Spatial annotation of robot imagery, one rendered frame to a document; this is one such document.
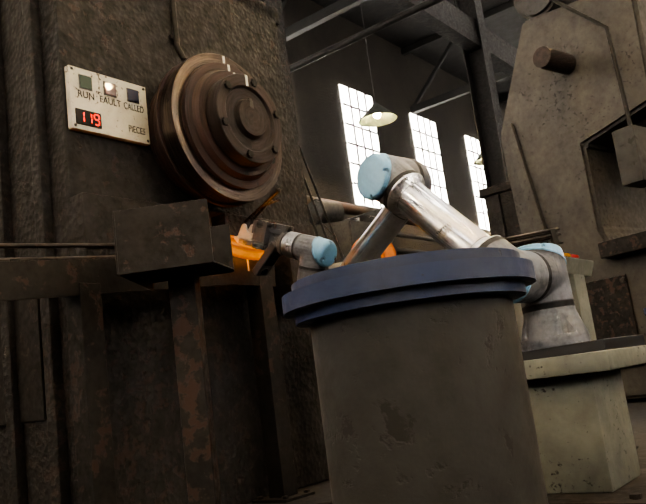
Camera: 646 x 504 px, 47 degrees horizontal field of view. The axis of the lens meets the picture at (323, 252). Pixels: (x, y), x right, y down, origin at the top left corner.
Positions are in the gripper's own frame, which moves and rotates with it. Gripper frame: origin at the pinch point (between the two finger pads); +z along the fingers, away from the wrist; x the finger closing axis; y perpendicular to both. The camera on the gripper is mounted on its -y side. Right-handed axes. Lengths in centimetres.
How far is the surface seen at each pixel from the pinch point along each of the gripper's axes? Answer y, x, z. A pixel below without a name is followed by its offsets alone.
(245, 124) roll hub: 34.2, 3.2, 1.2
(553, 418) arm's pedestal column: -21, 5, -104
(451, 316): 5, 86, -119
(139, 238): 2, 61, -31
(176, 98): 37.6, 20.7, 12.5
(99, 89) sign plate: 36, 37, 26
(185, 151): 23.1, 19.5, 6.6
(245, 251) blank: -2.2, 4.9, -8.6
